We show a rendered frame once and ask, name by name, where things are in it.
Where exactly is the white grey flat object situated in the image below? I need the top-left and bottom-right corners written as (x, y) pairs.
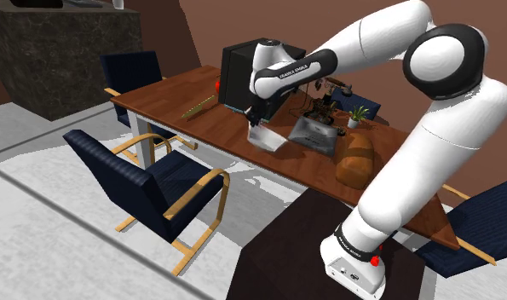
top-left (246, 123), bottom-right (289, 153)

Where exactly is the large black box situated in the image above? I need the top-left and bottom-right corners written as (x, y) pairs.
top-left (217, 38), bottom-right (307, 123)

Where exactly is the yellow green knife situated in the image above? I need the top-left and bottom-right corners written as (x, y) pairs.
top-left (181, 95), bottom-right (217, 119)

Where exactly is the grey open laptop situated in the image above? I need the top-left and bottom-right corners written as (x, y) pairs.
top-left (287, 115), bottom-right (339, 158)

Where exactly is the dark metal figure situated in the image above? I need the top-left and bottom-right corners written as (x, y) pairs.
top-left (299, 76), bottom-right (354, 127)

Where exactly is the wooden table with white legs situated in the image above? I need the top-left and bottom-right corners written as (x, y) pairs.
top-left (110, 64), bottom-right (462, 251)

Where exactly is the small potted green plant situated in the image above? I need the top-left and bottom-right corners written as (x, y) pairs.
top-left (346, 105), bottom-right (371, 130)

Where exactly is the dark blue wooden-armed chair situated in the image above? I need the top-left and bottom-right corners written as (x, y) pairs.
top-left (413, 180), bottom-right (507, 280)
top-left (99, 50), bottom-right (199, 152)
top-left (62, 129), bottom-right (232, 278)
top-left (330, 86), bottom-right (382, 122)

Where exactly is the brown bread loaf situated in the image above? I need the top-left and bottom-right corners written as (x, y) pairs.
top-left (335, 133), bottom-right (376, 191)

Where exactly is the dark robot stand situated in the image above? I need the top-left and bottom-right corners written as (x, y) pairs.
top-left (226, 188), bottom-right (427, 300)

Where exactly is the dark marble counter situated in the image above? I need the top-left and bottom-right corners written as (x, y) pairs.
top-left (0, 0), bottom-right (144, 123)

